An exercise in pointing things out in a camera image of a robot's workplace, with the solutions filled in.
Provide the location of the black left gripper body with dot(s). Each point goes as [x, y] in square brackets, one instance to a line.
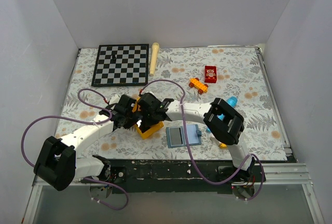
[132, 120]

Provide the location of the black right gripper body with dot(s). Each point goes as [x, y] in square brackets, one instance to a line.
[149, 117]

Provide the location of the yellow plastic bin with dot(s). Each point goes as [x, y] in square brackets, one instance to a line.
[150, 127]

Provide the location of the black VIP card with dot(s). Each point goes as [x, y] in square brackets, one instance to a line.
[175, 136]

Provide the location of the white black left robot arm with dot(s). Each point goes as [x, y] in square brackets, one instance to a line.
[75, 143]

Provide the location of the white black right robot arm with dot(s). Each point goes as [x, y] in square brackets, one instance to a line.
[225, 123]

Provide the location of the orange toy car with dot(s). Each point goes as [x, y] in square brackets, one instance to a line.
[196, 83]

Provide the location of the black white chessboard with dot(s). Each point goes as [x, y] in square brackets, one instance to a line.
[121, 65]

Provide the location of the floral patterned table mat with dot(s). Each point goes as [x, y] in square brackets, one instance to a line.
[239, 74]

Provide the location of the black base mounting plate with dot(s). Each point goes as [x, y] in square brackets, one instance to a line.
[223, 186]

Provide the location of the cream wooden pestle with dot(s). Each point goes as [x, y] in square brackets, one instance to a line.
[154, 55]

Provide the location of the white curved toy piece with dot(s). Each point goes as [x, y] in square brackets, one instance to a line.
[214, 140]

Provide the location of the red owl toy block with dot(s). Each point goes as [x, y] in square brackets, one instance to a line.
[210, 74]

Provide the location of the yellow toy window brick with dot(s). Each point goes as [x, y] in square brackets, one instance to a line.
[223, 146]

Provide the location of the cyan plastic marker tube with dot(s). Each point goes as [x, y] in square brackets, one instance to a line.
[232, 101]

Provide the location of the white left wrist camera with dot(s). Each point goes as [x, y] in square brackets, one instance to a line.
[113, 100]

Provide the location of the aluminium frame rail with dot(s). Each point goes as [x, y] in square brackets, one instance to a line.
[285, 173]

